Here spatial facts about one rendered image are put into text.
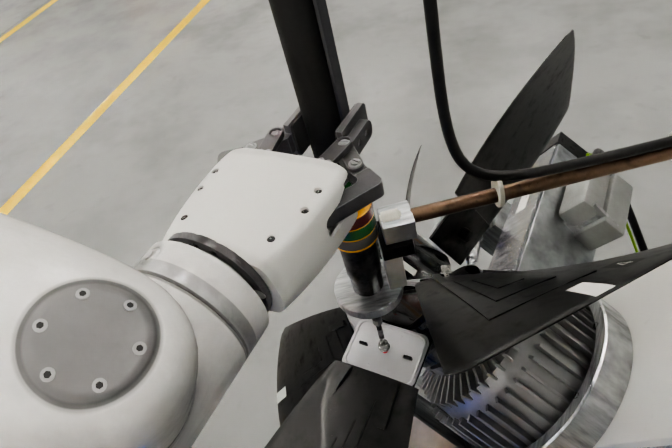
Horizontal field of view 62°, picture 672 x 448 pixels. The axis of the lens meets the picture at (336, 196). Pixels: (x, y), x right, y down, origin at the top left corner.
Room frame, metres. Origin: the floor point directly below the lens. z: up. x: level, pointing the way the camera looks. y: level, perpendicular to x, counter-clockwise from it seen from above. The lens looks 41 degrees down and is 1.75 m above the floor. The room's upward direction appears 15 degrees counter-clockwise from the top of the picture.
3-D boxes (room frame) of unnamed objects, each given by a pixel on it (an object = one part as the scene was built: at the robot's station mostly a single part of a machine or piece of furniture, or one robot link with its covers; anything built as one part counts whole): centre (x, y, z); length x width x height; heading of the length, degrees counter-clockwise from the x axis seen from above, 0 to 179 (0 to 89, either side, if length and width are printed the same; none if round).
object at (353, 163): (0.33, -0.03, 1.51); 0.07 x 0.03 x 0.03; 143
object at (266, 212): (0.27, 0.06, 1.50); 0.11 x 0.10 x 0.07; 143
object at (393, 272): (0.36, -0.02, 1.35); 0.09 x 0.07 x 0.10; 88
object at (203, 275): (0.22, 0.10, 1.50); 0.09 x 0.03 x 0.08; 53
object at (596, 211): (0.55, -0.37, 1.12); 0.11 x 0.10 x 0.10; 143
